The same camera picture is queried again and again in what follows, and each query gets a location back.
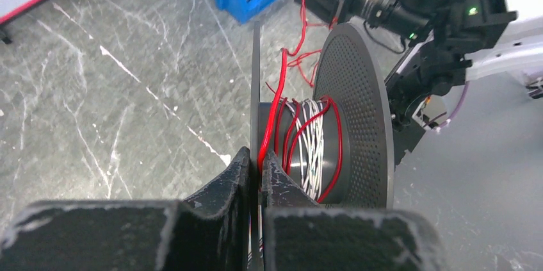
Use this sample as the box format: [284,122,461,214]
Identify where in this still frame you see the red wire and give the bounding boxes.
[257,0,344,204]

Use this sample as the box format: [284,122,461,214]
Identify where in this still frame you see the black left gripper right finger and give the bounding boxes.
[262,153,448,270]

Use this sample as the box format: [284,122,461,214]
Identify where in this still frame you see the black whiteboard foot left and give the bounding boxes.
[0,28,12,44]

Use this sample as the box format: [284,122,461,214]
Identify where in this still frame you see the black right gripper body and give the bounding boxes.
[339,0,429,40]

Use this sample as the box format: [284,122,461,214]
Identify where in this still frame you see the dark grey cable spool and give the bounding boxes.
[248,23,394,270]

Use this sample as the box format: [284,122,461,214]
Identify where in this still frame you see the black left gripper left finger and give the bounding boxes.
[1,147,250,270]

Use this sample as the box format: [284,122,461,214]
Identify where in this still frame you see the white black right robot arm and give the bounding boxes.
[295,0,542,163]

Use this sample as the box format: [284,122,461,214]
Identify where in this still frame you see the white wire on spool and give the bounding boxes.
[286,98,327,202]

